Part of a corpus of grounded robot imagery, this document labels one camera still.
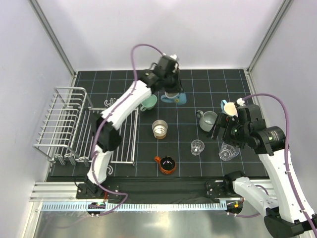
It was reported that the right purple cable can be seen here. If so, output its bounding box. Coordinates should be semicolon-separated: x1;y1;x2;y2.
234;93;317;231

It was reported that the mint green cup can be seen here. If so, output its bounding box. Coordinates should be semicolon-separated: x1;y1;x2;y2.
140;95;158;112

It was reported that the metal wire dish rack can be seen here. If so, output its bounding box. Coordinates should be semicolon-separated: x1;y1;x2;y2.
33;86;141;167

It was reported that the orange black ceramic cup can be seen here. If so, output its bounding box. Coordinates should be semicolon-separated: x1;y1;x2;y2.
154;156;176;175

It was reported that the grey ceramic mug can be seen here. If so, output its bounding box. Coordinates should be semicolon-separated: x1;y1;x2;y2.
196;110;217;132

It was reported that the large clear plastic cup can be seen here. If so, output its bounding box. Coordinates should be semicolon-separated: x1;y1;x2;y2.
218;142;240;161

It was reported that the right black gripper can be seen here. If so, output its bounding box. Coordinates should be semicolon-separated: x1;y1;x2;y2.
206;112;249;149

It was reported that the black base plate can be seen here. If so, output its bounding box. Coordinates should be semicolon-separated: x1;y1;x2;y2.
76;176;245;204

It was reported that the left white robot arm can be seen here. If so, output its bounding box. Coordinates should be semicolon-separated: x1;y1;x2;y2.
85;55;187;199

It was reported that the slotted cable duct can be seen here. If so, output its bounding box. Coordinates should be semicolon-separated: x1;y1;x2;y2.
41;201;227;212

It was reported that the blue ceramic mug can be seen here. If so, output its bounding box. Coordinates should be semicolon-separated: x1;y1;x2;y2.
160;93;187;105

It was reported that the steel tumbler cup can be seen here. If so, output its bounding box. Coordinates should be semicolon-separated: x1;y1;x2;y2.
152;119;168;139

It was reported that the small clear glass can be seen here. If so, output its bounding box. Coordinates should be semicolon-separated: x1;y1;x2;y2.
191;139;205;156

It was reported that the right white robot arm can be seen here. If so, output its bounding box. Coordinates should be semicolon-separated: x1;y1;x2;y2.
207;100;317;238

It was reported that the black grid mat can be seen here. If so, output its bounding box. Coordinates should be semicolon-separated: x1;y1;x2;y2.
47;69;273;178

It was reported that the light blue tall mug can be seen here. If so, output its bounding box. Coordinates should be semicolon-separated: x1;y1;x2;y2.
220;100;238;117

